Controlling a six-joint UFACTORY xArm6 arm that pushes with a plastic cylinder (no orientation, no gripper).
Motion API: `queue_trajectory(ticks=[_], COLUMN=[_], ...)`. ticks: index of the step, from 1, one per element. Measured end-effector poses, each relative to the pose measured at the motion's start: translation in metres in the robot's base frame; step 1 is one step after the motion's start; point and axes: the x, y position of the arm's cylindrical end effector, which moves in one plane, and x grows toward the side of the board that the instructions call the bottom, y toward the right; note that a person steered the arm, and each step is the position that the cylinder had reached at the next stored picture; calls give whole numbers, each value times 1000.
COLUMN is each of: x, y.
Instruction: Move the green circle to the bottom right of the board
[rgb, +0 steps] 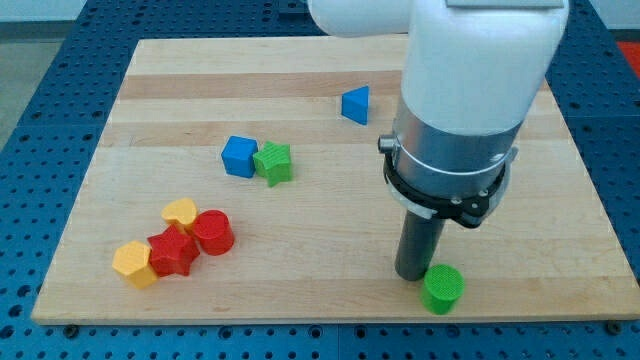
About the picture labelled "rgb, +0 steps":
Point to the silver wrist flange mount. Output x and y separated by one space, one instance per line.
438 174

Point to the blue triangle block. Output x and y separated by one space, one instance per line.
355 105

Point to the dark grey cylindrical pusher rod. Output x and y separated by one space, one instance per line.
418 242

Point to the green star block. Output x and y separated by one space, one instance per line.
273 162

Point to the blue perforated table plate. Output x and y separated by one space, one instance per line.
45 158

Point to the yellow heart block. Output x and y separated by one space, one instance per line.
182 213

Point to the yellow hexagon block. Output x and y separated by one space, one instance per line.
131 262

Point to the green cylinder block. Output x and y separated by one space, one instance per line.
442 287

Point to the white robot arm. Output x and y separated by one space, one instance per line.
471 73

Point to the red cylinder block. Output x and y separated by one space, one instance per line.
213 230

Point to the blue cube block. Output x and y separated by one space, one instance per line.
237 156

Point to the red star block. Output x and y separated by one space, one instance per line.
172 252

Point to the wooden board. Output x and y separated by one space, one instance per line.
321 247

